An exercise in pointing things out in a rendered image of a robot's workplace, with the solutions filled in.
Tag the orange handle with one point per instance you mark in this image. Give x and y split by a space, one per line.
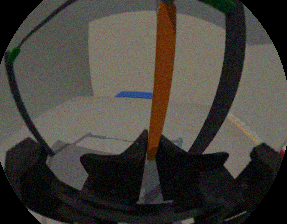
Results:
164 63

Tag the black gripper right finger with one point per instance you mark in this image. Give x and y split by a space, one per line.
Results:
175 165

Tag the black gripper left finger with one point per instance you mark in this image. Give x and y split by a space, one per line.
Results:
128 165

